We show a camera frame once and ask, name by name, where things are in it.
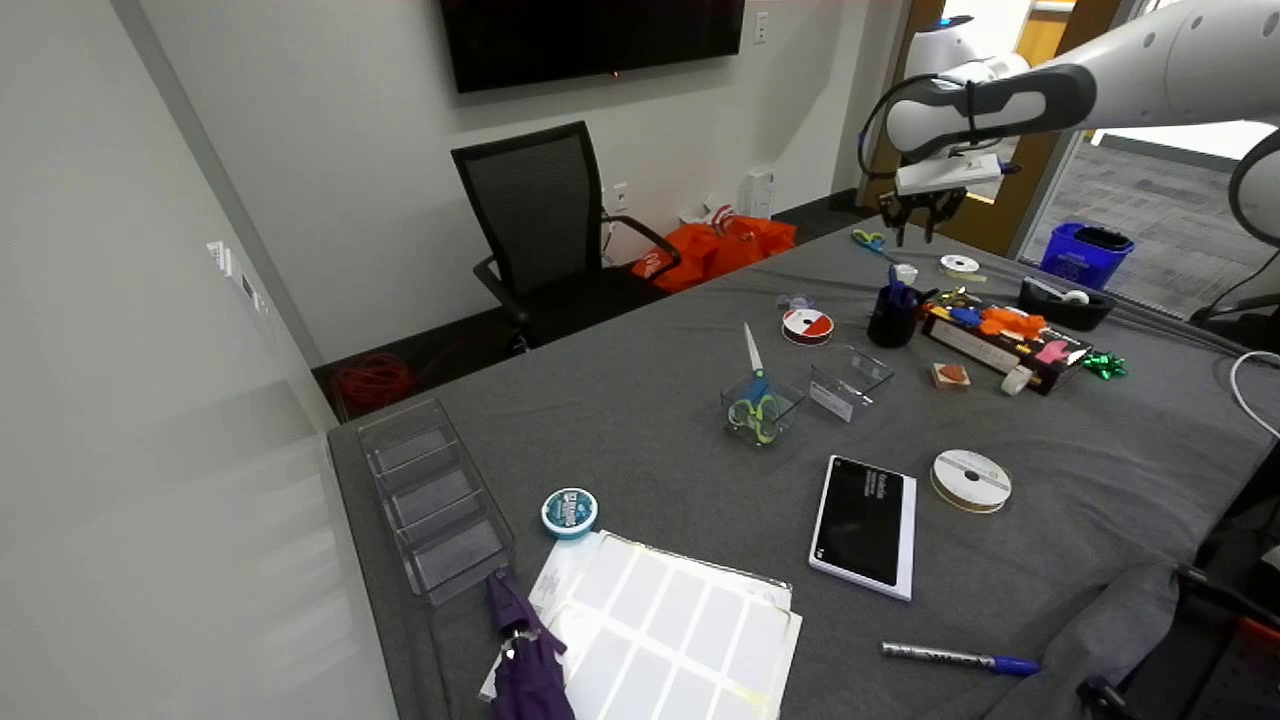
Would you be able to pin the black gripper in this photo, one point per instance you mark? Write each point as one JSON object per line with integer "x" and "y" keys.
{"x": 930, "y": 202}

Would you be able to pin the blue marker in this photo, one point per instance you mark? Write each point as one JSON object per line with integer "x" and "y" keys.
{"x": 885, "y": 288}

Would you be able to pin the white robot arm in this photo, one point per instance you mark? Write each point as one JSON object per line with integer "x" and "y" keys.
{"x": 1172, "y": 66}

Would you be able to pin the black mug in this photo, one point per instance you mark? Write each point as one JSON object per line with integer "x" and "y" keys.
{"x": 891, "y": 325}

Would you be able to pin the red floor object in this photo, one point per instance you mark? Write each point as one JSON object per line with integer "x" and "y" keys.
{"x": 372, "y": 381}

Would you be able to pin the green blue pen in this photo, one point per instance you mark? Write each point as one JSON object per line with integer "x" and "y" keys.
{"x": 875, "y": 247}

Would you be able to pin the purple marker white end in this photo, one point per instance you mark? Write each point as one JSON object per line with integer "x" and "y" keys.
{"x": 904, "y": 277}

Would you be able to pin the white flat disc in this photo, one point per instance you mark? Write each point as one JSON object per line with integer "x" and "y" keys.
{"x": 962, "y": 262}

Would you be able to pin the blue toy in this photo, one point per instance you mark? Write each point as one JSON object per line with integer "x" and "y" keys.
{"x": 966, "y": 319}

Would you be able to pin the orange toy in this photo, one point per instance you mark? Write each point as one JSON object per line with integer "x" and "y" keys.
{"x": 1008, "y": 321}

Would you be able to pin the orange white ribbon roll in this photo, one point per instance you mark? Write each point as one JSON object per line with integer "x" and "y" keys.
{"x": 810, "y": 325}

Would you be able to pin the small brown square pad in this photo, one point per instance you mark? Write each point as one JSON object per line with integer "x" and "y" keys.
{"x": 949, "y": 378}

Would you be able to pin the black tape dispenser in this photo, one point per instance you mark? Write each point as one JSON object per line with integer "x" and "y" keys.
{"x": 1065, "y": 305}

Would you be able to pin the blue bin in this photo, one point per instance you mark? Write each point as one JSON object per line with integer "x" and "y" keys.
{"x": 1086, "y": 254}

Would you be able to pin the clear acrylic holder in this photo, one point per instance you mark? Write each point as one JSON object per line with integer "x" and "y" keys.
{"x": 845, "y": 387}

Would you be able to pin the pink toy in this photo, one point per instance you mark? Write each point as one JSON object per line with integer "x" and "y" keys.
{"x": 1055, "y": 353}

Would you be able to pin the orange bag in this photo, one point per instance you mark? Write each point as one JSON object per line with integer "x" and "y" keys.
{"x": 715, "y": 251}

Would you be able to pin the green gift bow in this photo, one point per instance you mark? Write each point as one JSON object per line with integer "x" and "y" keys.
{"x": 1102, "y": 365}

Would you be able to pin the clear acrylic box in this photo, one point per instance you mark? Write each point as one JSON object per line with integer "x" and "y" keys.
{"x": 758, "y": 418}

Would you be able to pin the white ribbon spool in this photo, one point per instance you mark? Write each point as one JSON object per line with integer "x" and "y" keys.
{"x": 968, "y": 481}

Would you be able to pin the black tablet device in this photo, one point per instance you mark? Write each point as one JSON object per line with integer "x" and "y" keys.
{"x": 866, "y": 524}

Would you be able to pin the gray tablecloth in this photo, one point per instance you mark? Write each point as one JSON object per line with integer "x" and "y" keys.
{"x": 667, "y": 401}

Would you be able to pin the black mesh office chair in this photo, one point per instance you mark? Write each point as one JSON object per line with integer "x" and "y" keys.
{"x": 533, "y": 212}

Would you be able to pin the silver pen blue cap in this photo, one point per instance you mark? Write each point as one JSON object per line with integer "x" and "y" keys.
{"x": 952, "y": 654}

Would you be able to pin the teal rimmed small dish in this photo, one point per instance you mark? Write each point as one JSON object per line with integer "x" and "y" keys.
{"x": 570, "y": 515}

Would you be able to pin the white label sheets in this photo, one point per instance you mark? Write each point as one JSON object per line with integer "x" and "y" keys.
{"x": 667, "y": 625}

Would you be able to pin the black stand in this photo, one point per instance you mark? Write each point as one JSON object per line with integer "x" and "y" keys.
{"x": 1225, "y": 667}

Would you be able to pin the clear plastic tray organizer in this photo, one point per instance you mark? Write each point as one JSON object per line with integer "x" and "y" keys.
{"x": 435, "y": 504}

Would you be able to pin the purple cloth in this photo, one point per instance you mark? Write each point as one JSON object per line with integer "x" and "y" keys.
{"x": 525, "y": 662}

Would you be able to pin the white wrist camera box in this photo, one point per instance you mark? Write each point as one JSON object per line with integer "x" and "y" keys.
{"x": 949, "y": 173}

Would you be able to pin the wooden door frame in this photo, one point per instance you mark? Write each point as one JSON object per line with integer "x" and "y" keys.
{"x": 992, "y": 220}

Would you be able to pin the black wall television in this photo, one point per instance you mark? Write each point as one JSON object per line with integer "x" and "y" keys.
{"x": 586, "y": 37}

